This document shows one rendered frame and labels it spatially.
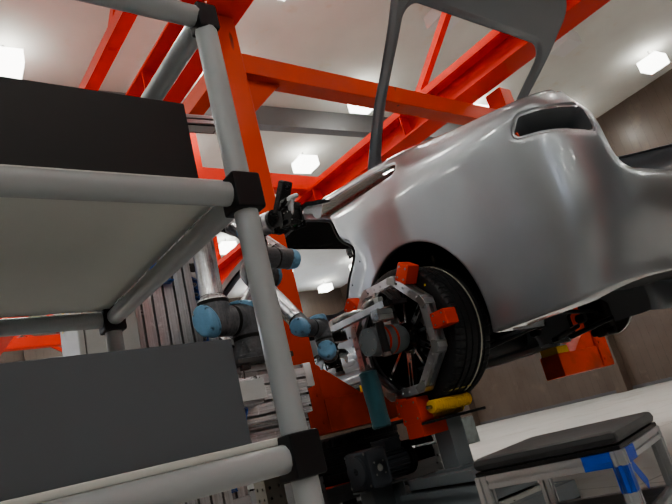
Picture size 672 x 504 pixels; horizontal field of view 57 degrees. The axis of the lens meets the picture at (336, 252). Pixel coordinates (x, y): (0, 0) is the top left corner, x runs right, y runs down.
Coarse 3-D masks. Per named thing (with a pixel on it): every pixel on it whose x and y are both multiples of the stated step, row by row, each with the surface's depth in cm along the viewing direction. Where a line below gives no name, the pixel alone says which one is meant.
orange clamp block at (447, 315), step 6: (438, 312) 264; (444, 312) 262; (450, 312) 263; (432, 318) 267; (438, 318) 264; (444, 318) 261; (450, 318) 262; (456, 318) 264; (432, 324) 267; (438, 324) 264; (444, 324) 262; (450, 324) 264
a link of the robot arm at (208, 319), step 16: (208, 256) 229; (208, 272) 227; (208, 288) 225; (208, 304) 222; (224, 304) 224; (192, 320) 225; (208, 320) 219; (224, 320) 222; (208, 336) 221; (224, 336) 227
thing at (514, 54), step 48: (192, 0) 381; (240, 0) 359; (576, 0) 458; (432, 48) 602; (480, 48) 513; (528, 48) 486; (480, 96) 541; (192, 144) 1012; (384, 144) 621; (48, 336) 1055
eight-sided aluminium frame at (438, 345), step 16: (368, 288) 299; (384, 288) 290; (400, 288) 282; (416, 288) 280; (432, 304) 272; (352, 336) 308; (432, 336) 267; (432, 352) 267; (368, 368) 303; (432, 368) 268; (384, 384) 293; (416, 384) 275; (432, 384) 273
